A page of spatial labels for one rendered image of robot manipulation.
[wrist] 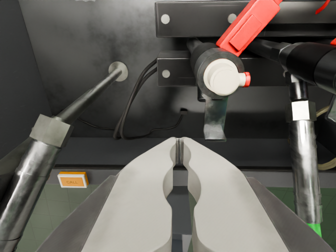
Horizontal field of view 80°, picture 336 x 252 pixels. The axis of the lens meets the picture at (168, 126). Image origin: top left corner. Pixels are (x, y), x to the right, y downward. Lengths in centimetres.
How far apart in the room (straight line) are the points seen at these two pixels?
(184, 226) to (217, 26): 68
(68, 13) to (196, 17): 27
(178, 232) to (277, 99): 54
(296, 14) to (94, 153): 41
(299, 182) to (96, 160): 35
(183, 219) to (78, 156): 49
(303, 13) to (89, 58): 36
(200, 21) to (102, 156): 32
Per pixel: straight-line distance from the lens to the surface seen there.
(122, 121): 26
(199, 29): 27
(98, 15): 44
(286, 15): 28
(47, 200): 216
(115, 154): 45
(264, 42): 27
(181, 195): 90
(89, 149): 48
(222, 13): 28
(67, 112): 23
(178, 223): 81
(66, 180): 44
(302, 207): 20
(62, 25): 47
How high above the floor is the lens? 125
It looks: 63 degrees down
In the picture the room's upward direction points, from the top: 177 degrees counter-clockwise
